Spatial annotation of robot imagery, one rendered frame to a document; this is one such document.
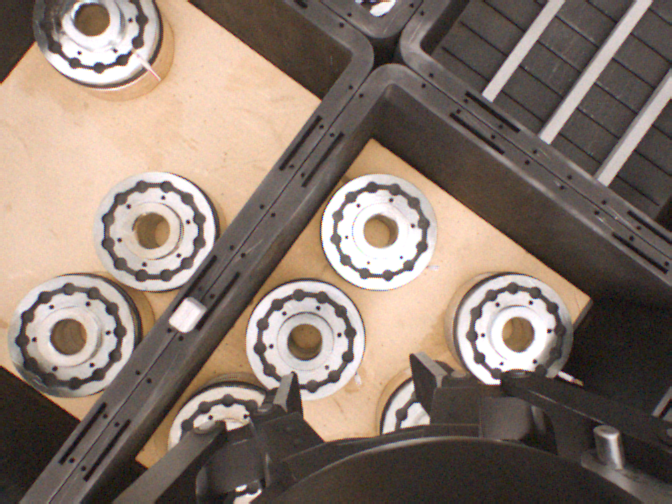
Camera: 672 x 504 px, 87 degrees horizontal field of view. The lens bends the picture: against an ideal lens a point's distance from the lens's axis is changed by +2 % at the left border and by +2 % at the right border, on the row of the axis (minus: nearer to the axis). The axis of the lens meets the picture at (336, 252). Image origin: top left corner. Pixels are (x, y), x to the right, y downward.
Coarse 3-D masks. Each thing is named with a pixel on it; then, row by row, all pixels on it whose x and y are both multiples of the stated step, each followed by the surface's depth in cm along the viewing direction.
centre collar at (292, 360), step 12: (300, 312) 30; (312, 312) 30; (288, 324) 29; (300, 324) 29; (312, 324) 29; (324, 324) 29; (288, 336) 29; (324, 336) 29; (288, 348) 29; (324, 348) 29; (288, 360) 29; (300, 360) 29; (312, 360) 29; (324, 360) 29
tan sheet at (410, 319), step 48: (432, 192) 34; (384, 240) 33; (480, 240) 34; (432, 288) 33; (576, 288) 34; (240, 336) 33; (384, 336) 33; (432, 336) 33; (192, 384) 32; (384, 384) 33; (336, 432) 33
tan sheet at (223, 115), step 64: (192, 64) 33; (256, 64) 33; (0, 128) 32; (64, 128) 33; (128, 128) 33; (192, 128) 33; (256, 128) 33; (0, 192) 32; (64, 192) 32; (0, 256) 32; (64, 256) 32; (0, 320) 32
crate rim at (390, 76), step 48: (432, 96) 24; (336, 144) 25; (480, 144) 24; (288, 192) 23; (576, 192) 24; (624, 240) 24; (240, 288) 24; (192, 336) 23; (144, 384) 23; (96, 480) 22
